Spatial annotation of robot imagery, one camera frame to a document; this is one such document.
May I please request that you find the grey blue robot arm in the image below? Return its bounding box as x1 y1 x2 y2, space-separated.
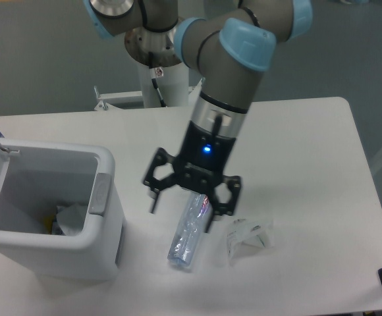
84 1 313 218

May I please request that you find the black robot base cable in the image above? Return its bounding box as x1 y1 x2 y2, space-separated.
147 51 168 108

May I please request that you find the crushed clear plastic bottle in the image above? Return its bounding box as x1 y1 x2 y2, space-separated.
167 192 212 269

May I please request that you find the white crumpled paper in bin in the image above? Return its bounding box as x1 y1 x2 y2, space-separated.
51 203 87 236

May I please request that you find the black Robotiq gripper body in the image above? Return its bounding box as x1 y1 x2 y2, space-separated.
174 120 237 197

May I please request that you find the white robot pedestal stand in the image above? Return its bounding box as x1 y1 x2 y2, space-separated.
94 62 204 111

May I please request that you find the white push-lid trash can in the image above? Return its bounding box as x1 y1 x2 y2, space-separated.
0 138 125 280

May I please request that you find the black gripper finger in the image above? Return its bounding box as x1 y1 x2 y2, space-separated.
142 147 177 214
204 176 242 233

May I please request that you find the crumpled clear plastic wrapper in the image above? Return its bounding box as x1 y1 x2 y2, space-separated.
226 218 275 267

